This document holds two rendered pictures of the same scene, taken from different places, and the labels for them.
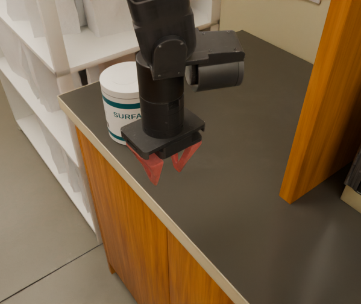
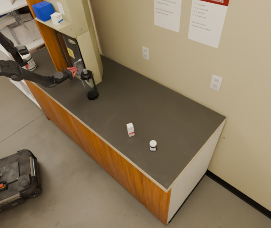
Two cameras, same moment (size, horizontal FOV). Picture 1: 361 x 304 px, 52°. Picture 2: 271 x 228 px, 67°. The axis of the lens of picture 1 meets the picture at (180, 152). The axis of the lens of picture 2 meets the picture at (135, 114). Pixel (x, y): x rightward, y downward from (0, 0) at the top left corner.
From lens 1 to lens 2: 1.53 m
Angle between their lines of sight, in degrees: 7
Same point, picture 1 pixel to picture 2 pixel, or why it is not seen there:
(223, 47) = (21, 48)
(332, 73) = (49, 49)
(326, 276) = (62, 86)
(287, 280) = (54, 88)
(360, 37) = (52, 41)
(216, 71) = (22, 52)
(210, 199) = not seen: hidden behind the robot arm
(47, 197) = (25, 103)
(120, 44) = (29, 46)
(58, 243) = (30, 115)
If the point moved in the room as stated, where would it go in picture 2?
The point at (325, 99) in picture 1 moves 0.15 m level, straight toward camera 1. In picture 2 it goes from (51, 53) to (42, 63)
